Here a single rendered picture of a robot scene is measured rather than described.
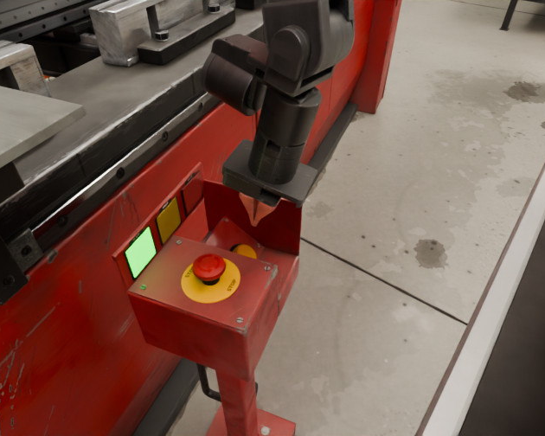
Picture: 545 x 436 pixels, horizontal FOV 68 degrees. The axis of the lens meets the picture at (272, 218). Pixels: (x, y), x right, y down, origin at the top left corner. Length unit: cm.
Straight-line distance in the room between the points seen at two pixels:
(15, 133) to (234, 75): 21
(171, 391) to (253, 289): 81
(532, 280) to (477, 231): 170
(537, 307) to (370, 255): 147
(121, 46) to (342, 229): 118
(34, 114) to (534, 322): 39
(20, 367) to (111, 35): 56
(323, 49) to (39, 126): 25
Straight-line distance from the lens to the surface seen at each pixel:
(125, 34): 84
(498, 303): 18
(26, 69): 70
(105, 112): 69
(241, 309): 48
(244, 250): 61
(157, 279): 52
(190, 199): 59
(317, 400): 129
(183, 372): 129
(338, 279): 154
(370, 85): 254
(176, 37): 88
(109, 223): 69
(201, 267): 49
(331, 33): 39
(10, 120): 42
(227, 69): 45
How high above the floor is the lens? 117
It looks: 42 degrees down
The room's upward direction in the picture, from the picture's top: straight up
